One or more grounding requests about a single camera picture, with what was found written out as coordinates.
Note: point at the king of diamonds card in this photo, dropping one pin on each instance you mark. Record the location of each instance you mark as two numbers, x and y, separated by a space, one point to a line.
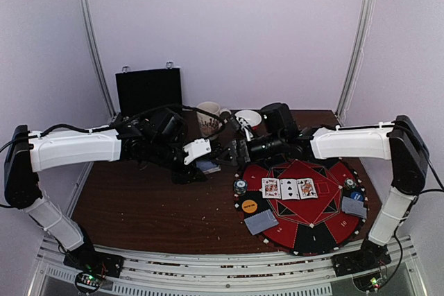
271 188

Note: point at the left aluminium frame post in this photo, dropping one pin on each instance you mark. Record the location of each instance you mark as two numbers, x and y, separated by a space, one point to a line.
95 57

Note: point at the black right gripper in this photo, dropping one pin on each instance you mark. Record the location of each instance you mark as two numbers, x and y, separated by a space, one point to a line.
241 150

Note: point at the blue small blind button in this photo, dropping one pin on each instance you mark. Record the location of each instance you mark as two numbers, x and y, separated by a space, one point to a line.
357 196

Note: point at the queen of spades card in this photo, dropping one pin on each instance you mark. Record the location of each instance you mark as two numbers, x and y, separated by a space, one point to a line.
306 188

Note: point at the blue playing card deck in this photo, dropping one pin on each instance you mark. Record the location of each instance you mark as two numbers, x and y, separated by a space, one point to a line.
207 167

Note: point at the orange white small bowl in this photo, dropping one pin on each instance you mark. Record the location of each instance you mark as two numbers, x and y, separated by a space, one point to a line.
253 118

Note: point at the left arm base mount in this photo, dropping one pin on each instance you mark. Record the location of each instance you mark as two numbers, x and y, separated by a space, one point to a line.
92 276

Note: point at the tall ceramic seashell mug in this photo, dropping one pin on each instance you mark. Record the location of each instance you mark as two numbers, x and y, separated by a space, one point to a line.
207 122

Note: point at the round red black poker mat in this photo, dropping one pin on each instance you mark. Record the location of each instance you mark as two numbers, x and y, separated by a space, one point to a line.
309 226

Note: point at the green white chip stack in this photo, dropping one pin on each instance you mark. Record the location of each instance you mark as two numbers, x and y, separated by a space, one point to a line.
350 183
240 187

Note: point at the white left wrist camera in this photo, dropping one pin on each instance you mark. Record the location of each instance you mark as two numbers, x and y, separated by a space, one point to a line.
196 149

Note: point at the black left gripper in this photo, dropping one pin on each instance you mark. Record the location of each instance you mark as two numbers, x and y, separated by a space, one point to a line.
189 175

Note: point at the right aluminium frame post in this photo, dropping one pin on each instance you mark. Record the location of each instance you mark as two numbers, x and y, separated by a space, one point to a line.
356 57

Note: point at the aluminium frame post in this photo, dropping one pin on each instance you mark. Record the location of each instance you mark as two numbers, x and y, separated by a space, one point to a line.
356 57
95 57

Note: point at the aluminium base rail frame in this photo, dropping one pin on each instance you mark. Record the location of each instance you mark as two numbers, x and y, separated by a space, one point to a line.
273 273

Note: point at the dealt blue cards pile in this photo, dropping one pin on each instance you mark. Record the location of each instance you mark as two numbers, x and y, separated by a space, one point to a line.
353 207
261 222

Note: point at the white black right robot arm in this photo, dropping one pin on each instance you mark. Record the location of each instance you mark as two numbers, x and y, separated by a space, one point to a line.
397 141

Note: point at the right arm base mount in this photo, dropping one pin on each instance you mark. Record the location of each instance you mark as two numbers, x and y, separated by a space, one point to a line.
360 265

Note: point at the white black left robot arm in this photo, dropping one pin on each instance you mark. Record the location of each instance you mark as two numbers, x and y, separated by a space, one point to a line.
29 153

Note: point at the black poker chip case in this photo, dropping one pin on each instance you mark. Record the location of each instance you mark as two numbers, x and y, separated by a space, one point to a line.
139 91

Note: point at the three of spades card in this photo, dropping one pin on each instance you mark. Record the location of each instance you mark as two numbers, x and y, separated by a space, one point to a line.
289 189

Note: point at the orange big blind button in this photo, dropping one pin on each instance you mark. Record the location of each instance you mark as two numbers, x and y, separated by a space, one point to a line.
249 206

